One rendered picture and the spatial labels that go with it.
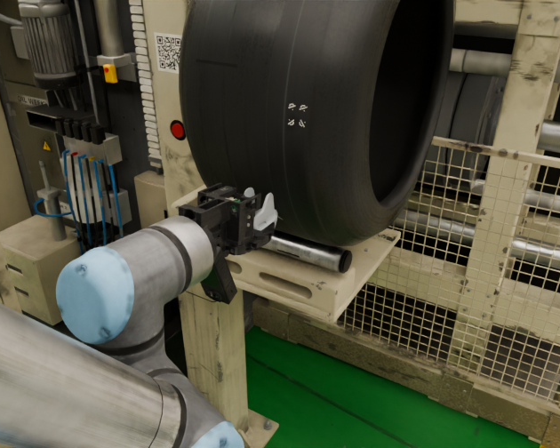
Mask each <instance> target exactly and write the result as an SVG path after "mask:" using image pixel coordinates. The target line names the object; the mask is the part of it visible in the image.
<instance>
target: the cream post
mask: <svg viewBox="0 0 560 448"><path fill-rule="evenodd" d="M142 1H143V8H144V16H145V23H146V30H147V39H148V52H149V60H150V67H151V72H152V81H153V90H154V97H155V105H156V119H157V127H158V134H159V141H160V149H161V157H162V163H163V168H164V185H165V194H166V201H167V208H168V216H169V218H170V217H171V216H172V210H171V206H172V204H173V203H174V202H176V201H177V200H179V199H181V198H182V197H184V196H186V195H187V194H189V193H191V192H192V191H194V190H196V189H198V188H200V187H202V186H203V185H204V182H203V180H202V178H201V176H200V174H199V172H198V170H197V168H196V164H195V161H194V158H193V156H192V153H191V150H190V147H189V144H188V140H187V137H186V133H185V130H184V135H183V136H182V137H180V138H177V137H176V136H174V134H173V133H172V126H173V125H174V124H180V125H181V126H182V127H183V129H184V126H183V122H182V117H181V111H180V94H179V74H176V73H171V72H165V71H159V70H158V66H157V58H156V44H155V36H154V32H156V33H164V34H172V35H180V36H182V32H183V28H184V23H185V19H186V15H187V11H188V6H189V3H190V0H142ZM236 289H237V293H236V295H235V297H234V298H233V299H232V301H231V302H230V303H229V304H226V303H224V302H218V301H215V300H213V299H211V298H209V297H208V296H206V295H205V293H204V289H203V287H202V285H201V284H200V283H198V284H196V285H194V286H193V287H191V288H189V289H188V290H186V291H185V292H183V293H182V294H180V295H179V296H178V297H179V304H180V319H181V326H182V334H183V341H184V349H185V357H186V364H187V371H188V379H189V380H190V381H191V382H192V384H193V385H194V386H195V387H196V388H197V389H198V390H199V391H200V392H201V393H202V394H203V395H204V396H205V398H206V399H207V400H208V401H209V402H210V403H211V404H212V405H213V406H214V407H215V408H216V409H217V410H218V411H219V413H220V414H221V415H222V416H223V417H224V418H225V419H226V420H229V421H231V422H232V423H233V424H234V428H235V430H236V431H237V430H238V429H241V430H243V432H244V434H245V433H246V432H247V431H248V429H249V424H248V403H247V383H246V362H245V343H244V303H243V289H240V288H238V287H237V288H236Z"/></svg>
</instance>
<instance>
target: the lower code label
mask: <svg viewBox="0 0 560 448"><path fill-rule="evenodd" d="M154 36H155V44H156V58H157V66H158V70H159V71H165V72H171V73H176V74H179V62H180V44H181V38H182V36H180V35H172V34H164V33H156V32H154Z"/></svg>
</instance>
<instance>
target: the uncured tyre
mask: <svg viewBox="0 0 560 448"><path fill-rule="evenodd" d="M455 16H456V0H190V3H189V6H188V11H187V15H186V19H185V23H184V28H183V32H182V38H181V44H180V62H179V94H180V111H181V117H182V122H183V126H184V130H185V133H186V137H187V140H188V144H189V147H190V150H191V153H192V156H193V158H194V161H195V164H196V168H197V170H198V172H199V174H200V176H201V178H202V180H203V182H204V184H205V186H206V187H207V188H208V187H211V186H213V185H216V184H218V183H222V187H225V186H230V187H233V188H236V192H238V193H240V194H244V192H245V190H246V189H248V188H253V190H254V194H255V195H257V194H259V193H261V200H260V208H262V206H263V204H264V201H265V198H266V195H267V194H268V193H272V194H273V197H274V207H275V210H277V213H279V214H282V215H283V217H284V220H285V221H286V222H283V221H280V220H278V221H277V222H276V227H275V230H278V231H281V232H284V233H287V234H290V235H293V236H298V237H301V238H305V239H307V240H310V241H314V242H317V243H320V244H325V245H329V246H354V245H357V244H360V243H362V242H363V241H365V240H367V239H369V238H371V237H372V236H375V235H377V234H379V233H380V232H381V231H383V230H385V229H386V228H388V227H389V226H390V225H391V224H392V223H393V222H394V220H395V219H396V218H397V216H398V215H399V214H400V212H401V211H402V210H403V208H404V206H405V205H406V203H407V201H408V199H409V197H410V196H411V194H412V192H413V190H414V187H415V185H416V183H417V181H418V179H419V176H420V173H421V171H422V168H423V166H424V163H425V161H426V159H427V156H428V152H429V149H430V146H431V143H432V140H433V138H434V134H435V131H436V126H437V122H438V118H439V116H440V112H441V108H442V104H443V100H444V93H445V88H446V84H447V79H448V74H449V69H450V64H451V57H452V45H453V38H454V28H455ZM196 59H198V60H210V61H217V62H223V63H230V64H237V68H233V67H227V66H221V65H214V64H208V63H202V62H196ZM287 98H288V99H294V100H307V101H310V104H309V114H308V131H307V132H305V131H296V130H289V129H285V128H286V107H287Z"/></svg>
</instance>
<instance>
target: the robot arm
mask: <svg viewBox="0 0 560 448"><path fill-rule="evenodd" d="M214 188H216V190H214V191H213V192H210V193H206V192H207V191H209V190H212V189H214ZM260 200H261V193H259V194H257V195H255V194H254V190H253V188H248V189H246V190H245V192H244V194H240V193H238V192H236V188H233V187H230V186H225V187H222V183H218V184H216V185H213V186H211V187H208V188H205V189H203V190H200V191H198V192H197V207H195V206H192V205H189V204H184V205H181V206H179V216H177V215H176V216H171V217H170V218H167V219H165V220H161V221H159V222H157V223H155V224H153V225H151V226H148V227H147V228H144V229H142V230H140V231H137V232H135V233H133V234H130V235H128V236H125V237H123V238H121V239H119V240H116V241H115V242H113V243H110V244H107V245H104V246H102V247H97V248H93V249H91V250H90V251H88V252H86V253H85V254H83V255H82V256H81V257H79V258H77V259H75V260H72V261H71V262H69V264H67V266H66V267H64V269H62V271H61V272H60V276H59V278H58V282H57V286H56V299H57V304H58V307H59V308H60V312H61V317H62V319H63V321H64V323H65V325H66V326H67V328H69V330H70V331H71V332H72V333H73V334H74V335H75V336H76V337H77V338H78V339H80V340H82V341H83V343H81V342H79V341H77V340H74V339H72V338H70V337H69V336H67V335H65V334H63V333H61V332H58V331H56V330H54V329H53V328H51V327H49V326H47V325H44V324H41V323H39V322H37V321H36V320H34V319H32V318H30V317H28V316H25V315H23V314H21V313H20V312H18V311H16V310H14V309H12V308H9V307H6V306H5V305H3V304H1V303H0V444H5V445H9V446H12V447H15V448H244V442H243V439H242V437H241V436H240V435H239V434H238V433H237V431H236V430H235V428H234V424H233V423H232V422H231V421H229V420H226V419H225V418H224V417H223V416H222V415H221V414H220V413H219V411H218V410H217V409H216V408H215V407H214V406H213V405H212V404H211V403H210V402H209V401H208V400H207V399H206V398H205V396H204V395H203V394H202V393H201V392H200V391H199V390H198V389H197V388H196V387H195V386H194V385H193V384H192V382H191V381H190V380H189V379H188V378H187V377H186V376H185V375H184V374H183V373H182V372H181V370H180V369H179V368H178V367H177V366H176V365H175V364H174V363H173V362H172V361H171V360H170V359H169V358H168V357H167V355H166V354H165V349H164V304H166V303H167V302H169V301H170V300H173V299H174V298H176V297H177V296H179V295H180V294H182V293H183V292H185V291H186V290H188V289H189V288H191V287H193V286H194V285H196V284H198V283H200V284H201V285H202V287H203V289H204V293H205V295H206V296H208V297H209V298H211V299H213V300H215V301H218V302H224V303H226V304H229V303H230V302H231V301H232V299H233V298H234V297H235V295H236V293H237V289H236V285H235V283H234V280H233V277H232V275H231V273H230V270H229V268H228V264H227V262H226V259H225V257H227V256H228V255H229V254H232V255H242V254H246V253H247V252H250V251H252V249H253V250H257V249H258V248H260V247H261V246H263V245H265V244H267V243H269V242H270V240H271V238H272V235H273V234H274V230H275V227H276V222H277V210H275V207H274V197H273V194H272V193H268V194H267V195H266V198H265V201H264V204H263V206H262V208H260Z"/></svg>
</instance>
